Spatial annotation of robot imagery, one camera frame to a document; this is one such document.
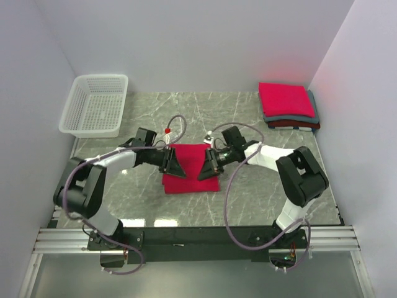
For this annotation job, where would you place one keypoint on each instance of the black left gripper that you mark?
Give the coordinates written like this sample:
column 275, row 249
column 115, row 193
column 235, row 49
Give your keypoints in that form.
column 170, row 164

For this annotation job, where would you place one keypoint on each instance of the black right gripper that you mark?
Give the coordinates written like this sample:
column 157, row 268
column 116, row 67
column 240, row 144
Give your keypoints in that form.
column 211, row 167

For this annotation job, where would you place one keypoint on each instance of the pink-red t shirt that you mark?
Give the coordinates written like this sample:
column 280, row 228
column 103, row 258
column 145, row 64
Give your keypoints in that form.
column 191, row 158

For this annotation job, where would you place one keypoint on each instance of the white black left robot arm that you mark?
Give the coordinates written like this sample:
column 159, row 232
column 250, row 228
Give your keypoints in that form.
column 81, row 187

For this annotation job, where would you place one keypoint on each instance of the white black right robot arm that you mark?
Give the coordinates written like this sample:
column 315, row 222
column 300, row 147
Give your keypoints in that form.
column 302, row 178

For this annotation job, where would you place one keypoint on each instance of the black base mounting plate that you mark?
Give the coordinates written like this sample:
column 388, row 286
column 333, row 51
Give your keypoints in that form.
column 160, row 244

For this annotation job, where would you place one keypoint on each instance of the folded dark red t shirt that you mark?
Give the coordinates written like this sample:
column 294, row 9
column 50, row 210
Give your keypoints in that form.
column 288, row 124

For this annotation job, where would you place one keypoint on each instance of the white plastic basket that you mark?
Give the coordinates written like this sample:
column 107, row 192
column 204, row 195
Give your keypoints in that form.
column 94, row 107

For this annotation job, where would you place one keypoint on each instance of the folded blue white t shirt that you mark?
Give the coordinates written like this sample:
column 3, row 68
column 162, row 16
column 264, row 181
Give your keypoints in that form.
column 308, row 129

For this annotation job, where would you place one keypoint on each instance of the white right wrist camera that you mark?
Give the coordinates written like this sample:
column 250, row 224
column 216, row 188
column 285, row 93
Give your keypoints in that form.
column 209, row 139

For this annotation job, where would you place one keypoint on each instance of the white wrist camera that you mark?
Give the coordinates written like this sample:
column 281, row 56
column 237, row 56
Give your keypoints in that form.
column 209, row 139
column 170, row 135

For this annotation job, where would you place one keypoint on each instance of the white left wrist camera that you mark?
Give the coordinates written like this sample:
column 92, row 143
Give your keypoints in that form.
column 170, row 135

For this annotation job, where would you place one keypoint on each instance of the aluminium frame rail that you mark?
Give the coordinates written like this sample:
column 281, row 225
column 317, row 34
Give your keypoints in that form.
column 317, row 238

